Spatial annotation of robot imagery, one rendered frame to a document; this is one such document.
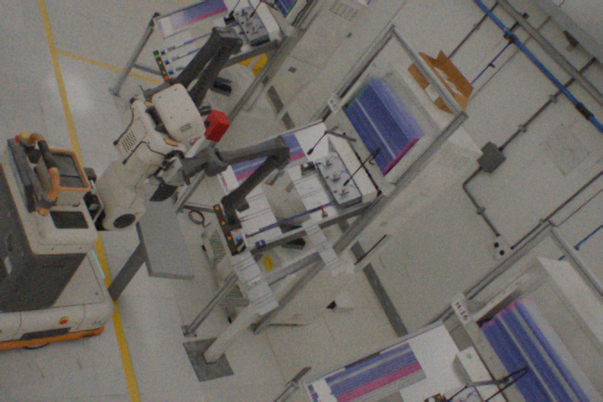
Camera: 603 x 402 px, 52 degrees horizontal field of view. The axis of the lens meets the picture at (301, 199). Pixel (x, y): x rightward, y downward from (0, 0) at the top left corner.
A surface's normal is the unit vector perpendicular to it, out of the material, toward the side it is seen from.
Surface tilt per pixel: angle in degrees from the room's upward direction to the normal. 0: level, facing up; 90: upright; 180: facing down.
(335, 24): 90
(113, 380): 0
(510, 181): 90
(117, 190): 82
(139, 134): 82
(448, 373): 44
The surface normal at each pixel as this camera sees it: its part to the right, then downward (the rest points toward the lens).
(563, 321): -0.73, -0.14
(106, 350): 0.58, -0.66
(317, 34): 0.37, 0.73
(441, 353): -0.10, -0.58
